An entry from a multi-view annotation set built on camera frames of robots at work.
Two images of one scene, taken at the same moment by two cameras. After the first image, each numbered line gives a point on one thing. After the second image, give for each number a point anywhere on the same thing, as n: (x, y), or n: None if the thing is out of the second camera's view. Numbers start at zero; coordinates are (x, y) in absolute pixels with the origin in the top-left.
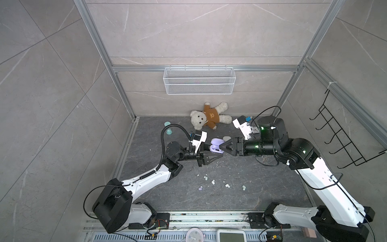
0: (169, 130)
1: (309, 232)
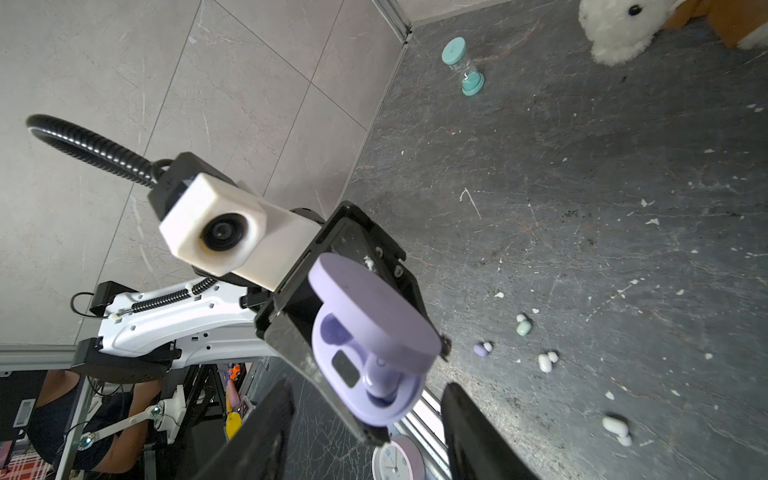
0: (471, 79)
1: None
